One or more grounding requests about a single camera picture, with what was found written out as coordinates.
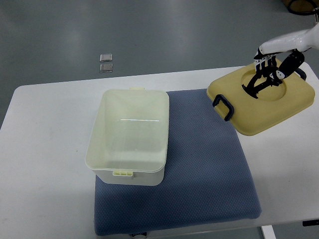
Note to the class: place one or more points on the blue grey cushion mat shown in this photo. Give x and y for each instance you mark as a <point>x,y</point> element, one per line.
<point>206,177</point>

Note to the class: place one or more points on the white table leg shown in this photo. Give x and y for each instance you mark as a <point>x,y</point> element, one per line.
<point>268,232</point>

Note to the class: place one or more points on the black white robotic hand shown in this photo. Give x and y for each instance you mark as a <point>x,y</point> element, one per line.
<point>278,58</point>

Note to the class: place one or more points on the black table bracket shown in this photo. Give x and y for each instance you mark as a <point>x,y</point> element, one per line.
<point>310,223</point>

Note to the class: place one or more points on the upper metal floor plate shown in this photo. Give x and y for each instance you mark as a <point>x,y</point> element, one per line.
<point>107,57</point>

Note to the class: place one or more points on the cardboard box corner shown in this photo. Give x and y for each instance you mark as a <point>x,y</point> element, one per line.
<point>302,7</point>

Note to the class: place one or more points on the white storage box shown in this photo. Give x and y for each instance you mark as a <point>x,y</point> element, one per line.
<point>129,139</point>

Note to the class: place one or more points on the yellow box lid black handle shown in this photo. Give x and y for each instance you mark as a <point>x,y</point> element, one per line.
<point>272,105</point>

